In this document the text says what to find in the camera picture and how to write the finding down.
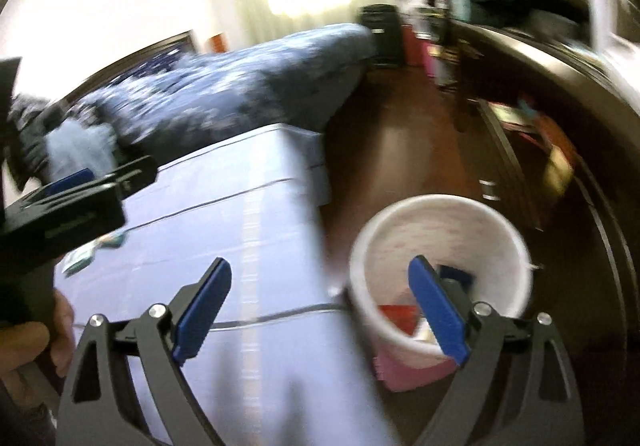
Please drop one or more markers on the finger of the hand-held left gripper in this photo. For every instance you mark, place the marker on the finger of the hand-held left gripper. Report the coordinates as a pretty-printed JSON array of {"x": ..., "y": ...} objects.
[{"x": 130, "y": 174}]

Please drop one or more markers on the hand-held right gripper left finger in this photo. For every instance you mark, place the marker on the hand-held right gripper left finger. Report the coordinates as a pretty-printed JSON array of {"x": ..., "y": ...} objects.
[{"x": 202, "y": 311}]

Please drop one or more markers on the white waste bin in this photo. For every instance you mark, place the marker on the white waste bin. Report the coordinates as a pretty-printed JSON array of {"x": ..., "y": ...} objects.
[{"x": 450, "y": 226}]

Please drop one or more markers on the light blue blanket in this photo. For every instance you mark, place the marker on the light blue blanket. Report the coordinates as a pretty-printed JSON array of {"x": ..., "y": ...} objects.
[{"x": 80, "y": 146}]

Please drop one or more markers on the pink box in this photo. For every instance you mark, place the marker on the pink box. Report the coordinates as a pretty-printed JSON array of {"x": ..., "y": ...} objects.
[{"x": 436, "y": 60}]

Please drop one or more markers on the white green wet wipes pack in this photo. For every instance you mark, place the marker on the white green wet wipes pack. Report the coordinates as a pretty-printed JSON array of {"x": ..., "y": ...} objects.
[{"x": 80, "y": 261}]

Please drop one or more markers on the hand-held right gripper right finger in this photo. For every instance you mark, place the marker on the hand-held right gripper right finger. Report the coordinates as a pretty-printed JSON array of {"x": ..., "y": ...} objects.
[{"x": 437, "y": 311}]

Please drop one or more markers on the dark jacket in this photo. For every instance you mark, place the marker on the dark jacket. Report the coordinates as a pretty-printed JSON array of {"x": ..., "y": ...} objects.
[{"x": 30, "y": 136}]

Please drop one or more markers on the orange box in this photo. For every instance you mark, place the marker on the orange box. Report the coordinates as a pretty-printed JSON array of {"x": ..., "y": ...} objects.
[{"x": 217, "y": 43}]

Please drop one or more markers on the dark wooden cabinet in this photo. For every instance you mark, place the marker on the dark wooden cabinet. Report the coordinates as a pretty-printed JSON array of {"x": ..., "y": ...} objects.
[{"x": 575, "y": 101}]

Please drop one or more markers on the pink plastic bag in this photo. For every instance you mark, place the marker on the pink plastic bag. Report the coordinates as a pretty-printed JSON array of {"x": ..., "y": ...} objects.
[{"x": 410, "y": 371}]

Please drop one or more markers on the pale curtain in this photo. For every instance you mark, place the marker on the pale curtain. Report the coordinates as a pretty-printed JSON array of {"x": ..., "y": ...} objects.
[{"x": 300, "y": 29}]

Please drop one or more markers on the black suitcase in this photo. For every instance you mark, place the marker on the black suitcase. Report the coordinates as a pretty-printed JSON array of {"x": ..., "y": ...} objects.
[{"x": 380, "y": 36}]

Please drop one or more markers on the bed with blue duvet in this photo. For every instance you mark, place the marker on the bed with blue duvet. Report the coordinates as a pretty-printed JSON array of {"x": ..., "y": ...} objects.
[{"x": 250, "y": 76}]

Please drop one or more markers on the dark wooden headboard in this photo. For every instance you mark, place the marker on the dark wooden headboard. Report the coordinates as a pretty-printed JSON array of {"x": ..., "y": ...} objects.
[{"x": 165, "y": 44}]

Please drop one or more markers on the person's left hand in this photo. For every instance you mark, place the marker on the person's left hand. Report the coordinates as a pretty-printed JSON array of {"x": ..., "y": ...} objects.
[{"x": 30, "y": 341}]

